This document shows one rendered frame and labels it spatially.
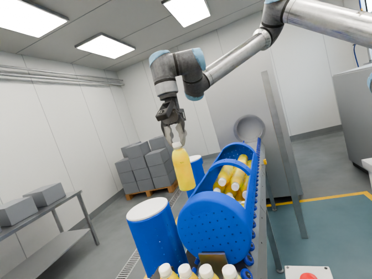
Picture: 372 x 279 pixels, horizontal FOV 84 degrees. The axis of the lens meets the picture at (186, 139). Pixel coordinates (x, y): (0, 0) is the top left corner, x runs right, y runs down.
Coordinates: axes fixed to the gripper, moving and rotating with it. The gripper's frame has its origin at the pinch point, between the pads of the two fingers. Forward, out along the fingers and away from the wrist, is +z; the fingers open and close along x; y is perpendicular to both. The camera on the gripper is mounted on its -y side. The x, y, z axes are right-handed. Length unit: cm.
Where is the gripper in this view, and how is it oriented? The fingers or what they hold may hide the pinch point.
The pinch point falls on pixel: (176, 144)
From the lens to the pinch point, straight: 82.6
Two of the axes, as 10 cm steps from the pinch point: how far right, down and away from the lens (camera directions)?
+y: 3.5, -1.2, 9.3
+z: 2.2, 9.7, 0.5
